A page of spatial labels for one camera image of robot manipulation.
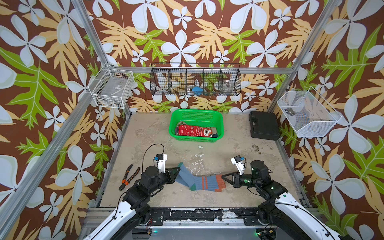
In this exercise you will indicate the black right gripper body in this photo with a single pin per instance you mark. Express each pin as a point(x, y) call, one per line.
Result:
point(247, 180)

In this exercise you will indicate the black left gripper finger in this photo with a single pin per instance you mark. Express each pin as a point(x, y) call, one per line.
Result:
point(171, 176)
point(174, 170)

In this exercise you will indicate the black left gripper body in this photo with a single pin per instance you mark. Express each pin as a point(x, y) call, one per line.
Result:
point(162, 179)

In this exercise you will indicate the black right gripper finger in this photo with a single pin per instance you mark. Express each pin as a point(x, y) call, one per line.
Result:
point(233, 175)
point(232, 182)

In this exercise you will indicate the red christmas sock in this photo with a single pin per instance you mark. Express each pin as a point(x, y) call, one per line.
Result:
point(193, 131)

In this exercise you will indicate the brown argyle sock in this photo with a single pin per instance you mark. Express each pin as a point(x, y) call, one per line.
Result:
point(181, 124)

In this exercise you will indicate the cream purple striped sock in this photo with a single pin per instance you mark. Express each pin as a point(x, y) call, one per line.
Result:
point(214, 133)

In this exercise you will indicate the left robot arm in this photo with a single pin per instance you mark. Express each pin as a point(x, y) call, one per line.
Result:
point(134, 209)

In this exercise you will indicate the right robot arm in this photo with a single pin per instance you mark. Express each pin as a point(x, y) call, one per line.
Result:
point(280, 208)

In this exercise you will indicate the orange black pliers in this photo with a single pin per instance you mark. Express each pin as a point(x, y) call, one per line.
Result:
point(127, 179)

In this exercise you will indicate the black plastic tool case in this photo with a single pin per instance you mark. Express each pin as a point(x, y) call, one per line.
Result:
point(264, 126)

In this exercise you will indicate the green plastic basket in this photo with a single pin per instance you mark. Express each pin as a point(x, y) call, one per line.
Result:
point(201, 118)

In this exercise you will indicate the white mesh basket right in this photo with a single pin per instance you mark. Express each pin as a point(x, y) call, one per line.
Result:
point(308, 113)

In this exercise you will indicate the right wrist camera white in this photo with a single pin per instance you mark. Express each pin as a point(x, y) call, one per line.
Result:
point(239, 162)

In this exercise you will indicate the black wire shelf basket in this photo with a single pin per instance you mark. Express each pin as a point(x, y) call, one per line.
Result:
point(185, 79)

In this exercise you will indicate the white wire basket left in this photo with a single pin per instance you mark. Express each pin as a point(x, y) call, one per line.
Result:
point(111, 87)

